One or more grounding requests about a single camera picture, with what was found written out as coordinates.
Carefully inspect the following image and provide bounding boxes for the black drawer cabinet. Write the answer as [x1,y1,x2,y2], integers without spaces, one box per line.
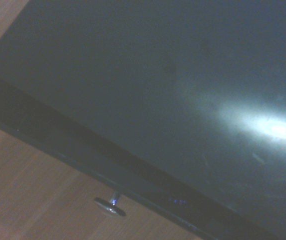
[0,0,286,240]

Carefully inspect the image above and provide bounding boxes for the black drawer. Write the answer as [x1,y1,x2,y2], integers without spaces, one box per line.
[0,74,281,240]

